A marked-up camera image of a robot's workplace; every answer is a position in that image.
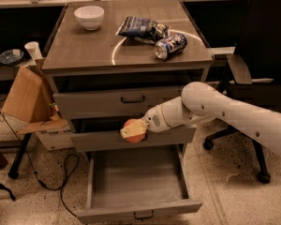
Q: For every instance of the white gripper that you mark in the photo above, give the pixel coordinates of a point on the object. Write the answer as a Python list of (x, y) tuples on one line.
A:
[(154, 120)]

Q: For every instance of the red apple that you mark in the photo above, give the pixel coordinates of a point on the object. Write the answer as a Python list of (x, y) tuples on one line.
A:
[(136, 138)]

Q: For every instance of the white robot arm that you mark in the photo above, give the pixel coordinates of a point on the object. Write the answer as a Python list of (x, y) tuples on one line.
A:
[(199, 101)]

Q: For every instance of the grey top drawer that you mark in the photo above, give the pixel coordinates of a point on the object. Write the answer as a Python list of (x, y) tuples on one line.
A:
[(102, 95)]

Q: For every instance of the grey drawer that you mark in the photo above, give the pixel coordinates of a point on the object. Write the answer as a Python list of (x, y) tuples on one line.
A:
[(137, 183), (98, 134), (102, 95)]

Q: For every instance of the grey middle drawer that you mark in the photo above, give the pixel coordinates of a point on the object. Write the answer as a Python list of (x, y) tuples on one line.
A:
[(98, 134)]

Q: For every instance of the grey bottom drawer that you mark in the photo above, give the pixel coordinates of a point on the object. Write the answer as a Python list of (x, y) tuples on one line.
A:
[(137, 183)]

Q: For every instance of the grey drawer cabinet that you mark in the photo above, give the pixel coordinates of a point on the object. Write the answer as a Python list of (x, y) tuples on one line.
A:
[(77, 51)]

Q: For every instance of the blue soda can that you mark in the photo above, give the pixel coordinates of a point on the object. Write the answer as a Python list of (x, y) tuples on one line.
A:
[(171, 45)]

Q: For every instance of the blue chip bag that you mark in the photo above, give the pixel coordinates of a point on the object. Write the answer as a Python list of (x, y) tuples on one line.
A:
[(143, 30)]

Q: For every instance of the brown cardboard box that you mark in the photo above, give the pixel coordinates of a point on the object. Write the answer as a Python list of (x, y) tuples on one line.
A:
[(30, 100)]

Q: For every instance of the white ceramic bowl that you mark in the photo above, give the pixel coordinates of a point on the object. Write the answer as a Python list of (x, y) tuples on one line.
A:
[(89, 17)]

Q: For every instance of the white paper cup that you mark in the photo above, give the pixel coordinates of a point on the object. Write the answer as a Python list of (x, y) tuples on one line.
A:
[(33, 49)]

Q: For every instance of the black office chair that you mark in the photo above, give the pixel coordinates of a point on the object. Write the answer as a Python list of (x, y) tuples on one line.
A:
[(253, 72)]

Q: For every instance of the black table leg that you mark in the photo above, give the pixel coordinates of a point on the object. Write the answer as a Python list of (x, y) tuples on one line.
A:
[(13, 172)]

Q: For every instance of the dark blue plate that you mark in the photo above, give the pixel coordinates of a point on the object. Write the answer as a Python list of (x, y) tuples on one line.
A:
[(11, 57)]

